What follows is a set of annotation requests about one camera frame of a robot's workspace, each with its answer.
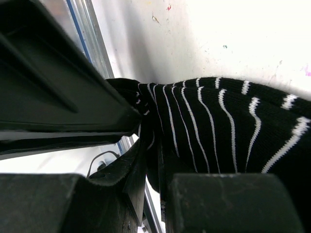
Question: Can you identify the aluminium rail frame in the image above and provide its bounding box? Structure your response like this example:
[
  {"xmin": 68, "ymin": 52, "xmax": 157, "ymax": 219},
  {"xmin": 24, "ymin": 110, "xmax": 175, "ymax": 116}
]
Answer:
[{"xmin": 65, "ymin": 0, "xmax": 164, "ymax": 233}]

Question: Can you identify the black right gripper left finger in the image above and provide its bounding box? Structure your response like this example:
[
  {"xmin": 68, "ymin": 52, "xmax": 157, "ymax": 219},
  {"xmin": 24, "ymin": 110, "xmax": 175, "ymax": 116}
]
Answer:
[{"xmin": 0, "ymin": 141, "xmax": 146, "ymax": 233}]

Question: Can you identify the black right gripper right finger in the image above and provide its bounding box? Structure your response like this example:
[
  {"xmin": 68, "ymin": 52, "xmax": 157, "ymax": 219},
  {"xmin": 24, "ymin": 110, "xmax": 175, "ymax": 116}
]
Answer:
[{"xmin": 157, "ymin": 143, "xmax": 304, "ymax": 233}]

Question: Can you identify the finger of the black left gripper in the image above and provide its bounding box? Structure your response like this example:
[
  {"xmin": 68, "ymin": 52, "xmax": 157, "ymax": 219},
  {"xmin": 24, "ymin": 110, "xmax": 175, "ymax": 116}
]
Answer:
[{"xmin": 0, "ymin": 0, "xmax": 141, "ymax": 155}]

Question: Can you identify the black white striped sock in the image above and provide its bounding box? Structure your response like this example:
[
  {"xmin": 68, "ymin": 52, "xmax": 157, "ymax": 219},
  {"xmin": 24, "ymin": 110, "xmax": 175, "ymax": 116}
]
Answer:
[{"xmin": 108, "ymin": 77, "xmax": 311, "ymax": 232}]

